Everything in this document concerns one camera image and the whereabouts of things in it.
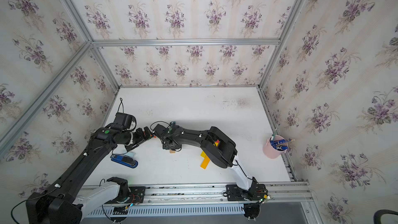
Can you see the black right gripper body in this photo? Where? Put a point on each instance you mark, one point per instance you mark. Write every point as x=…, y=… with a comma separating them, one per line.
x=165, y=147

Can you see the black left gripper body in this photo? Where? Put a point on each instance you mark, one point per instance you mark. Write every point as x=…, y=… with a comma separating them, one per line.
x=137, y=137

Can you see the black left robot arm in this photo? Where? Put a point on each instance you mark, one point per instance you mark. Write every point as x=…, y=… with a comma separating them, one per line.
x=58, y=203

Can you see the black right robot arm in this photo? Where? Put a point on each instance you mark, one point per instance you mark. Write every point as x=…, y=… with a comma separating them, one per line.
x=224, y=155

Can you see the blue stapler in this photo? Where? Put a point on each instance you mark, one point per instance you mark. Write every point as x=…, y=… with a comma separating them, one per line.
x=124, y=160

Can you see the amber orange block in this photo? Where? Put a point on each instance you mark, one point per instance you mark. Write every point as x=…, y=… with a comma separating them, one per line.
x=205, y=163

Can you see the pink pen cup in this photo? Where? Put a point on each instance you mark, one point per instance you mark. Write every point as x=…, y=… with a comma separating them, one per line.
x=276, y=146

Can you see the black chair edge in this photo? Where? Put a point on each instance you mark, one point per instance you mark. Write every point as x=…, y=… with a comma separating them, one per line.
x=385, y=216

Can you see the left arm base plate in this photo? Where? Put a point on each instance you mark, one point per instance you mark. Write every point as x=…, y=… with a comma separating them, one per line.
x=133, y=195

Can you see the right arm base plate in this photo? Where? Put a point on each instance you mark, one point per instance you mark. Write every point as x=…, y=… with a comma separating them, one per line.
x=234, y=193

